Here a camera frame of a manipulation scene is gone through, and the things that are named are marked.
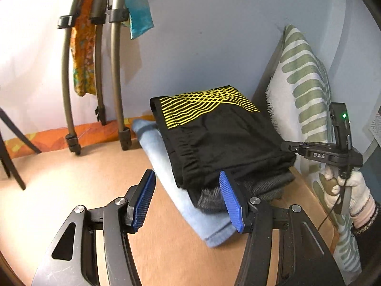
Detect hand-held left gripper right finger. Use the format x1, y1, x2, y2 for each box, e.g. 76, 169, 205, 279
219, 170, 347, 286

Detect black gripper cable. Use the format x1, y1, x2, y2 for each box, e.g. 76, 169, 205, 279
316, 171, 347, 231

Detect teal cloth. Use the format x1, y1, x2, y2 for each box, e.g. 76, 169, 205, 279
124, 0, 155, 40

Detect black pants with yellow stripes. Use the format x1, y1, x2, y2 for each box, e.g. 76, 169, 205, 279
150, 85, 296, 203

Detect grey patterned board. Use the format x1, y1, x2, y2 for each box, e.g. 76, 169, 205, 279
362, 115, 381, 152

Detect orange patterned cloth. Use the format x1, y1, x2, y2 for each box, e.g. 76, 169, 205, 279
70, 0, 100, 97

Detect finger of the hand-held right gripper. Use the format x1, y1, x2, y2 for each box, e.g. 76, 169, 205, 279
281, 141, 310, 157

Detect person's right forearm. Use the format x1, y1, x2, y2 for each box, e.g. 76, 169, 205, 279
350, 198, 381, 275

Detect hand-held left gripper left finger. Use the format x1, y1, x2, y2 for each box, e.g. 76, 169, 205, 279
31, 170, 156, 286

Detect folded dark grey pants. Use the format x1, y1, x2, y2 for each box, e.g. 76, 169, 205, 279
196, 168, 295, 213

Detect person's right hand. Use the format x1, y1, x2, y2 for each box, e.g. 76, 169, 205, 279
323, 165, 371, 218

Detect tall grey tripod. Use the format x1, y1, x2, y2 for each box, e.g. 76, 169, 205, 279
57, 0, 133, 155

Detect folded light blue cloth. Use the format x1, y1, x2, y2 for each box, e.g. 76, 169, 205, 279
132, 118, 239, 248

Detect beige blanket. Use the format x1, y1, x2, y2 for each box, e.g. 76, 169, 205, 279
0, 131, 340, 286

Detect green and white pillow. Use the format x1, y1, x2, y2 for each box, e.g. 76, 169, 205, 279
266, 25, 362, 282

